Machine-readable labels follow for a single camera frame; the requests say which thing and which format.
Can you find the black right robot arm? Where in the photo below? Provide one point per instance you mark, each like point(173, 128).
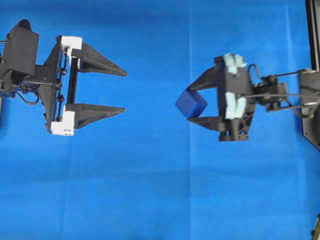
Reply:
point(274, 96)

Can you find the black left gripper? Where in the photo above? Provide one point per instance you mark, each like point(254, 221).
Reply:
point(62, 118)

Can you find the blue cube block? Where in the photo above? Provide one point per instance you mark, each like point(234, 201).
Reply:
point(191, 104)

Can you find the blue table cloth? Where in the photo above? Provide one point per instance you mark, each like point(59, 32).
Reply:
point(148, 173)

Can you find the black aluminium table frame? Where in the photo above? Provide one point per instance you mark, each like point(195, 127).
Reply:
point(313, 23)

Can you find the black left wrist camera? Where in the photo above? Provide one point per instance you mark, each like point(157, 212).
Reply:
point(20, 51)

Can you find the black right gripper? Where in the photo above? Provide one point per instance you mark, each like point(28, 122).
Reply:
point(232, 81)

